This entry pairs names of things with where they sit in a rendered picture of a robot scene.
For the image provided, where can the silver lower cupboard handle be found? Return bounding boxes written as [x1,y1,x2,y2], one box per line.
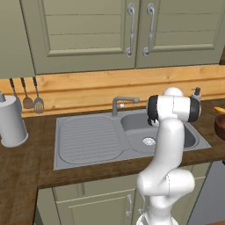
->
[125,193,134,219]
[137,201,146,216]

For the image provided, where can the plain green upper cupboard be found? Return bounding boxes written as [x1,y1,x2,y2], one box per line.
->
[0,0,36,80]

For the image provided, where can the green false drawer front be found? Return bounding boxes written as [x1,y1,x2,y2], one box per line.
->
[51,174,141,203]

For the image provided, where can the grey sink tap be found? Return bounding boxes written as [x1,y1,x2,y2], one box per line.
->
[111,96,141,118]

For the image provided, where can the brown wooden bowl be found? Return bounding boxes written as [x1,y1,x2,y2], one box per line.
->
[214,113,225,142]

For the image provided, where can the silver cupboard handle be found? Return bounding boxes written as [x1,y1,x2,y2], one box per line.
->
[137,201,146,216]
[125,193,134,219]
[125,2,136,58]
[142,2,156,57]

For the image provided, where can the orange carrot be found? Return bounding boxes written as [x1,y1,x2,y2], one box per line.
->
[213,105,225,115]

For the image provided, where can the dark hanging ladle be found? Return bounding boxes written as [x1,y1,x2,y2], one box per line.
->
[8,77,23,110]

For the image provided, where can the grey dishwasher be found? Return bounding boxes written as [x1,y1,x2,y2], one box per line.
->
[186,160,225,225]

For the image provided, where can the white paper towel roll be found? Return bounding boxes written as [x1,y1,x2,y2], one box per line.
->
[0,91,30,149]

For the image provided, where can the silver upper cupboard handle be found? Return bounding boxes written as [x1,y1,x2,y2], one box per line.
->
[142,2,156,57]
[125,2,136,58]

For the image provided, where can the green upper cupboard door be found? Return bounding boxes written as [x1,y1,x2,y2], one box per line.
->
[134,0,225,70]
[19,0,142,76]

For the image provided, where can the grey soap dispenser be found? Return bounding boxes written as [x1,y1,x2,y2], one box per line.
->
[191,86,203,103]

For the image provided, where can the grey slotted hanging spatula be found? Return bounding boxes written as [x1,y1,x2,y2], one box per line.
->
[32,76,46,115]

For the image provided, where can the brown hanging spoon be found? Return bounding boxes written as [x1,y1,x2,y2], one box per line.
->
[19,76,35,110]

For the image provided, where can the grey steel sink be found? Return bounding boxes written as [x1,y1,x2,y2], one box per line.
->
[53,108,213,171]

